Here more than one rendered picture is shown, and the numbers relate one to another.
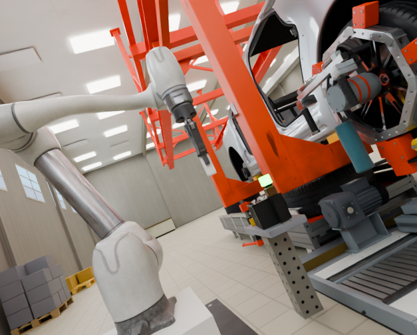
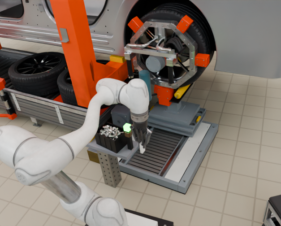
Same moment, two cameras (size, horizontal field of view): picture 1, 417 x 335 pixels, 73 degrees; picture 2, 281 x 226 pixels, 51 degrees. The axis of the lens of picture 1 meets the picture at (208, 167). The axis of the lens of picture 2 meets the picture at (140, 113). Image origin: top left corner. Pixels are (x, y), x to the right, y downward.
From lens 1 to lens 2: 1.48 m
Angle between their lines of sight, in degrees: 61
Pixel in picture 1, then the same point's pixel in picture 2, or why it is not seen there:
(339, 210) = (127, 120)
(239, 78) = (78, 10)
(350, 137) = (147, 83)
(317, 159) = not seen: hidden behind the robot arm
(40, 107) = (85, 143)
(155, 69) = (142, 101)
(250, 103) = (83, 36)
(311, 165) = not seen: hidden behind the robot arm
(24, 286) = not seen: outside the picture
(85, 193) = (66, 179)
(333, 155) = (118, 76)
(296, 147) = (102, 71)
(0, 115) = (67, 160)
